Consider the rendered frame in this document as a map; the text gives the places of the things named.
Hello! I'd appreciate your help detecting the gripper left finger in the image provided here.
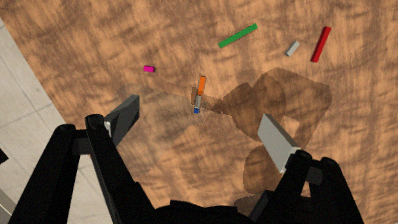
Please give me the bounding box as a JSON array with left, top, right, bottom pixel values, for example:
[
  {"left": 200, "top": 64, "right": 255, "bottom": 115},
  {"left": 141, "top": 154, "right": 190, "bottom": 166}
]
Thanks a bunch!
[{"left": 8, "top": 94, "right": 164, "bottom": 224}]

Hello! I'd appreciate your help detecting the magenta block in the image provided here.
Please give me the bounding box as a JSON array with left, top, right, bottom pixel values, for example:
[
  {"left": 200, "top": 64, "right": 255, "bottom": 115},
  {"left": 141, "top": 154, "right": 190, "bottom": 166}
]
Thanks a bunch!
[{"left": 144, "top": 65, "right": 155, "bottom": 72}]

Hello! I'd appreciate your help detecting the green rod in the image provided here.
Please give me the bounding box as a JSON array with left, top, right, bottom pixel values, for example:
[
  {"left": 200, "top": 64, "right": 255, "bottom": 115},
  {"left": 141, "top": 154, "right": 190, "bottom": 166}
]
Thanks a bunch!
[{"left": 219, "top": 23, "right": 258, "bottom": 48}]

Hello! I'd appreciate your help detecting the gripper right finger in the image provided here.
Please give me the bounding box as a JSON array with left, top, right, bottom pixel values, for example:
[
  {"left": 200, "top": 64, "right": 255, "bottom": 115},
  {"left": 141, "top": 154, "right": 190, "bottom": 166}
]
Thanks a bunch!
[{"left": 255, "top": 113, "right": 364, "bottom": 224}]

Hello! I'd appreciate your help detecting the red rod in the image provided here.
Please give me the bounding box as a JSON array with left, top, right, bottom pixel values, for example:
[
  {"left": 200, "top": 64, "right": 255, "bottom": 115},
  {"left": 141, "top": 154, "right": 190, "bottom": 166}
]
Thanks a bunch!
[{"left": 310, "top": 27, "right": 331, "bottom": 62}]

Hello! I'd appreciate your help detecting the grey rod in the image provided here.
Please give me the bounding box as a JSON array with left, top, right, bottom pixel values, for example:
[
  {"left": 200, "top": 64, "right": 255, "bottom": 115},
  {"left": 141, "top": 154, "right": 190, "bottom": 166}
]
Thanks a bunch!
[
  {"left": 195, "top": 95, "right": 201, "bottom": 109},
  {"left": 285, "top": 41, "right": 300, "bottom": 56}
]

